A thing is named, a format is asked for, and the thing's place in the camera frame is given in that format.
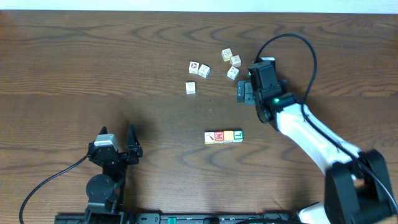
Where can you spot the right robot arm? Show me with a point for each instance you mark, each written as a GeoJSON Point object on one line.
{"type": "Point", "coordinates": [357, 184]}

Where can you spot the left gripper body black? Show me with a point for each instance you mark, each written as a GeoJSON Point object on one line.
{"type": "Point", "coordinates": [119, 156]}

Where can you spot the ball picture white block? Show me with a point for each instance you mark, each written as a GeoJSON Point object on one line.
{"type": "Point", "coordinates": [193, 67]}

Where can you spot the tan block red side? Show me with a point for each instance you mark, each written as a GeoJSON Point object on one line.
{"type": "Point", "coordinates": [235, 61]}

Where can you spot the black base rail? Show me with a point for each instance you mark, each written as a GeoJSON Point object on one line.
{"type": "Point", "coordinates": [155, 218]}

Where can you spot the hammer picture yellow block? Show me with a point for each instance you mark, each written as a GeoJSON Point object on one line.
{"type": "Point", "coordinates": [209, 137]}

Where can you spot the umbrella blue edged block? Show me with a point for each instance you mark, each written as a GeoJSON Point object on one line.
{"type": "Point", "coordinates": [204, 71]}

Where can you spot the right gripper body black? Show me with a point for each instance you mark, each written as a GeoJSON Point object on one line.
{"type": "Point", "coordinates": [257, 100]}

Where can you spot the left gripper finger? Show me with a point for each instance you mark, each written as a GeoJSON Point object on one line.
{"type": "Point", "coordinates": [103, 130]}
{"type": "Point", "coordinates": [132, 142]}

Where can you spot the white block lower left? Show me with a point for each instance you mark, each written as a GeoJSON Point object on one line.
{"type": "Point", "coordinates": [190, 88]}

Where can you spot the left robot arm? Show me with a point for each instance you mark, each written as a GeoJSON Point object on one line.
{"type": "Point", "coordinates": [105, 191]}

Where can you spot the green number seven block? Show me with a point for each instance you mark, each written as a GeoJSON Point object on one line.
{"type": "Point", "coordinates": [238, 136]}

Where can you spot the tan block yellow side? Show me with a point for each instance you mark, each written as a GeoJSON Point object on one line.
{"type": "Point", "coordinates": [226, 54]}

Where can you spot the yellow top wooden block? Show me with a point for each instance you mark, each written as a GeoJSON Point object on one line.
{"type": "Point", "coordinates": [228, 136]}

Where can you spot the white block centre right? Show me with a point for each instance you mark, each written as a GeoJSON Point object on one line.
{"type": "Point", "coordinates": [232, 73]}

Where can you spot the red letter M block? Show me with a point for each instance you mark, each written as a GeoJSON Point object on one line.
{"type": "Point", "coordinates": [219, 136]}

